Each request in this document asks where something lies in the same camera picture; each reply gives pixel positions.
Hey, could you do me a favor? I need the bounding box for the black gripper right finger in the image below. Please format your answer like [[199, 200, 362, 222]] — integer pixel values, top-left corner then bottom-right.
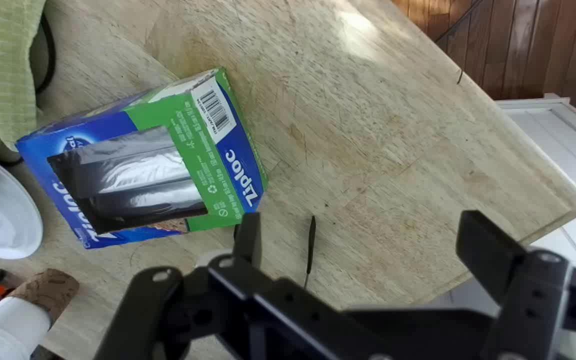
[[455, 209, 525, 288]]

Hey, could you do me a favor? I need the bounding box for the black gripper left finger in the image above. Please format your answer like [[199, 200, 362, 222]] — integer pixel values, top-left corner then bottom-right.
[[233, 211, 262, 265]]

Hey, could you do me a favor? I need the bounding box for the white counter cabinet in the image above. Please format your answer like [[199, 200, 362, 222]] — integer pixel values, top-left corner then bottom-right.
[[425, 92, 576, 360]]

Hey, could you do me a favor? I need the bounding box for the blue green Ziploc box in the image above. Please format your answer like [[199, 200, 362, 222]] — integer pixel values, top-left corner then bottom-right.
[[15, 68, 264, 249]]

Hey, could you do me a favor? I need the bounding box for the white bowl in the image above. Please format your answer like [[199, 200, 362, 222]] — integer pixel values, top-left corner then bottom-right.
[[0, 166, 44, 260]]

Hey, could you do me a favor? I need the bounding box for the cork topped white jar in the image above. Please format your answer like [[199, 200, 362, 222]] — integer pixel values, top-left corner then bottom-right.
[[0, 267, 80, 360]]

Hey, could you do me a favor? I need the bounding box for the green checked cloth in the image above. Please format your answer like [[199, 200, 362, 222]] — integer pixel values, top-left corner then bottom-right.
[[0, 0, 45, 150]]

